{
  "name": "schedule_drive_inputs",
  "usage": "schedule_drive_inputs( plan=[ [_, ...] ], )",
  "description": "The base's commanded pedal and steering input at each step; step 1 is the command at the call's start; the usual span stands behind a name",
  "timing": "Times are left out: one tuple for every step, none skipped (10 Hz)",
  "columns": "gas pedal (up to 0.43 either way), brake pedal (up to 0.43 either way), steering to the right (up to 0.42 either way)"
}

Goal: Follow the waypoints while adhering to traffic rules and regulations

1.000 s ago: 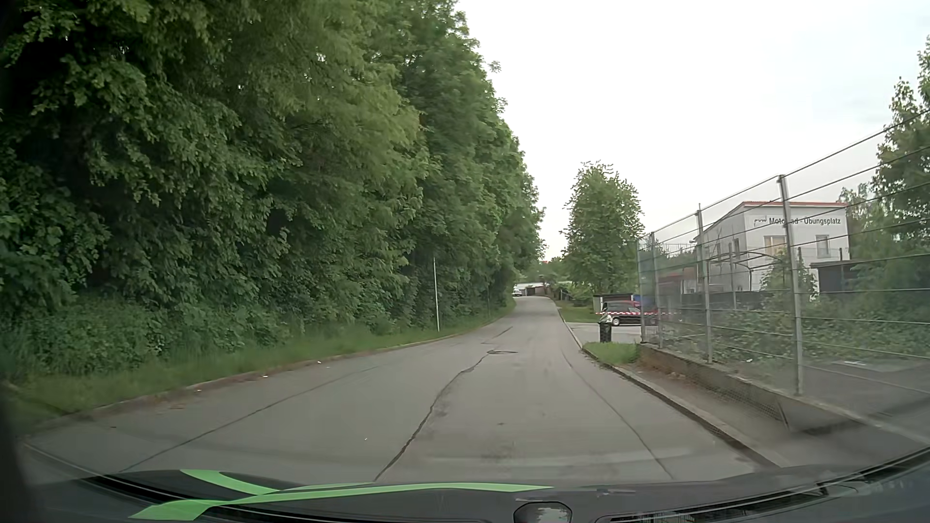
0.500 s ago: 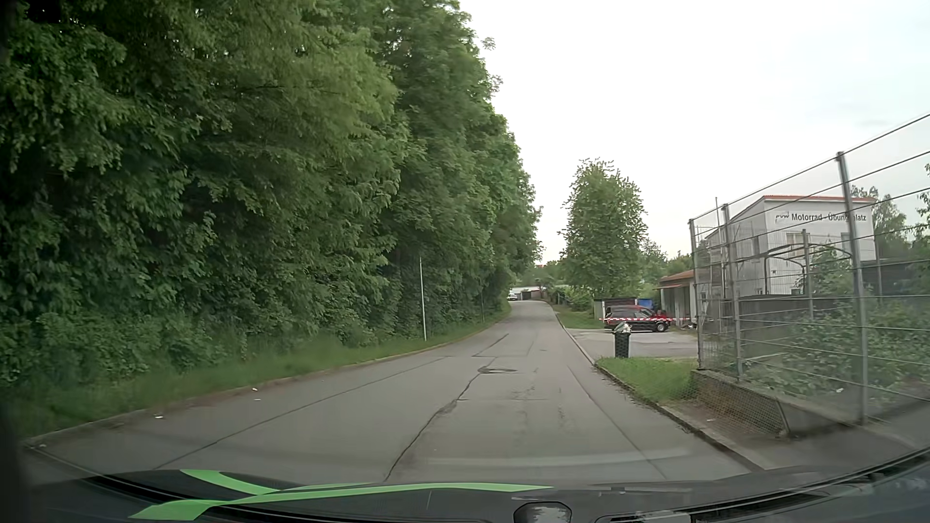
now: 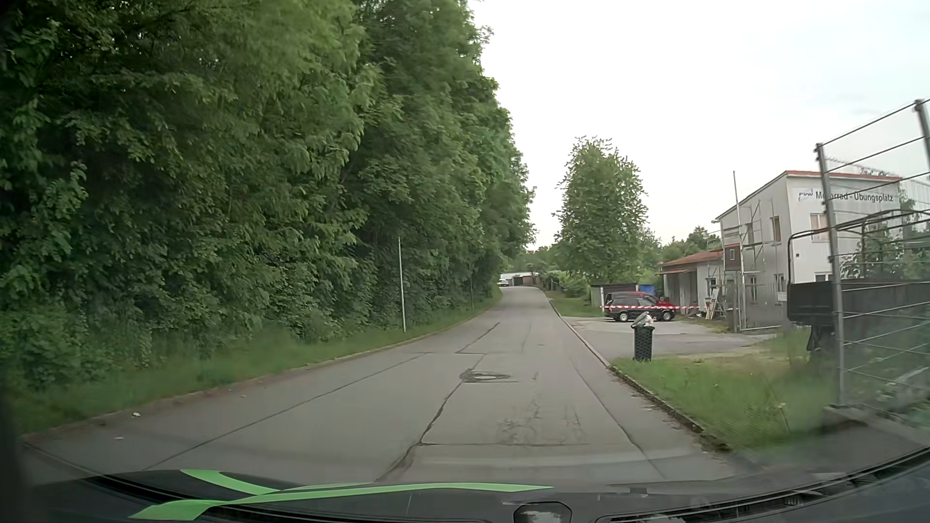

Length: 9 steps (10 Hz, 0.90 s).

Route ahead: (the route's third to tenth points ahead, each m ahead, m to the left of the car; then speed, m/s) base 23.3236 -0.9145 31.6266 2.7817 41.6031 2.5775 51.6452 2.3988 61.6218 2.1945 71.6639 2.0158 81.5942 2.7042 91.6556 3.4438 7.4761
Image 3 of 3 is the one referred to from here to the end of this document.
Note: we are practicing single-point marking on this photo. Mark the red and white barrier tape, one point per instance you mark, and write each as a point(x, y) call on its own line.
point(650, 308)

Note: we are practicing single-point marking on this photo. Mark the low building with red roof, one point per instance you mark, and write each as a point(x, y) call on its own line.
point(690, 277)

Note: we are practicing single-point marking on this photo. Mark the small grey shed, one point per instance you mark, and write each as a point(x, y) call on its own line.
point(607, 292)

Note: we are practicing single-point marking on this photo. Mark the row of trees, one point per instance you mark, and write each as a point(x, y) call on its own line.
point(218, 160)

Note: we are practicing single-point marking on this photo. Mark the tall green tree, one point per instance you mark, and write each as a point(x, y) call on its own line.
point(601, 214)

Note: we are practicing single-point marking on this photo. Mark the dark parked car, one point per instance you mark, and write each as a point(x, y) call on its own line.
point(636, 306)

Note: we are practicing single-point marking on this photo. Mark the white two-storey building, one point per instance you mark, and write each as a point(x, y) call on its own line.
point(799, 240)

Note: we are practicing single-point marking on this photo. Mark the black rubbish bin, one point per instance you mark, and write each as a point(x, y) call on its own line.
point(643, 341)

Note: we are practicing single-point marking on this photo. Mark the thin grey pole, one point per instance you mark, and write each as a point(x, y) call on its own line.
point(401, 283)

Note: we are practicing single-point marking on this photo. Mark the distant low building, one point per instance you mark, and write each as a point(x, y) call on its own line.
point(517, 278)

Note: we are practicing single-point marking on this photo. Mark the grey asphalt road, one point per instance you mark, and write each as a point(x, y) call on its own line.
point(501, 378)

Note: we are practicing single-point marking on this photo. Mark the dark trailer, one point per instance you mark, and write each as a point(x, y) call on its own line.
point(857, 299)

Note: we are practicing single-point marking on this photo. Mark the grass verge with weeds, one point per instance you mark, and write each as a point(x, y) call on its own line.
point(726, 396)

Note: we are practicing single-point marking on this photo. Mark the car's own bonnet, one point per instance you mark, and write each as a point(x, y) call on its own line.
point(465, 501)

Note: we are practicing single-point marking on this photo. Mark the scaffolding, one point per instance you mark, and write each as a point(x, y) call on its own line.
point(741, 269)

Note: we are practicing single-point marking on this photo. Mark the grey paved yard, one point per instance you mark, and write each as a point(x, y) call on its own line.
point(676, 338)

